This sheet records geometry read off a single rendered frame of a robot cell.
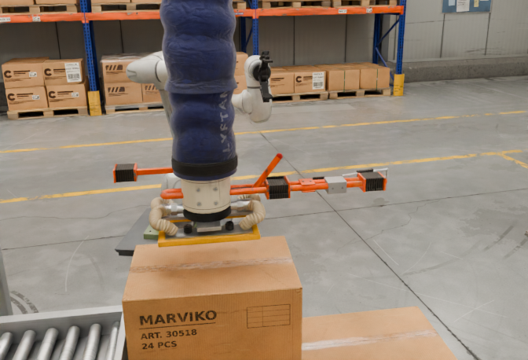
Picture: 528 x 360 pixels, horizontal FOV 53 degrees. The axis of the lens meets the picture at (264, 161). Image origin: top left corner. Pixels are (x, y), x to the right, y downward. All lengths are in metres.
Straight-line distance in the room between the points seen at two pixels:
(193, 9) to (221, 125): 0.37
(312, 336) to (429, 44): 10.11
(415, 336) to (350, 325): 0.26
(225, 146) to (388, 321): 1.12
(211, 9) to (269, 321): 1.04
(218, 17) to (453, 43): 10.80
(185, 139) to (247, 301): 0.58
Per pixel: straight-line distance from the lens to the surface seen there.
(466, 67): 12.36
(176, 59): 1.65
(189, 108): 1.66
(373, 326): 2.37
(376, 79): 9.95
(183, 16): 1.62
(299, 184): 1.90
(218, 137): 1.70
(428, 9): 11.86
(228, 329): 1.88
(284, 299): 1.84
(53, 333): 2.47
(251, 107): 2.30
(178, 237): 1.77
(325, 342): 2.26
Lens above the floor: 1.90
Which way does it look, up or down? 18 degrees down
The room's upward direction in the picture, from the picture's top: 1 degrees counter-clockwise
